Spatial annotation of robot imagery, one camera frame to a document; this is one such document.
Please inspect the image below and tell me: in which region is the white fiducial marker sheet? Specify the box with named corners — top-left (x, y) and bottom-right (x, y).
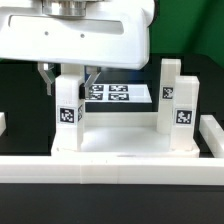
top-left (87, 84), bottom-right (152, 103)

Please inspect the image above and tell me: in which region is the white fence bar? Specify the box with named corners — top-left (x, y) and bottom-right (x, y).
top-left (0, 156), bottom-right (224, 186)
top-left (0, 112), bottom-right (6, 136)
top-left (199, 115), bottom-right (224, 159)

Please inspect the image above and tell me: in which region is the white fence right bar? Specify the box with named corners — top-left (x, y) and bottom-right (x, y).
top-left (199, 115), bottom-right (224, 159)

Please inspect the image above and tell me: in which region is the white fence front bar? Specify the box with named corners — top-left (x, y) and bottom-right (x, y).
top-left (0, 156), bottom-right (224, 186)

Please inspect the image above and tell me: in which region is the white desk tabletop tray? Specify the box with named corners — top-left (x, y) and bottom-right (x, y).
top-left (51, 112), bottom-right (200, 158)

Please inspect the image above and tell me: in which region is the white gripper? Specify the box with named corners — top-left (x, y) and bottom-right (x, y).
top-left (0, 0), bottom-right (156, 99)

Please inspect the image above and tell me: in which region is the white fence left bar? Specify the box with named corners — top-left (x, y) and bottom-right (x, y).
top-left (0, 112), bottom-right (6, 136)

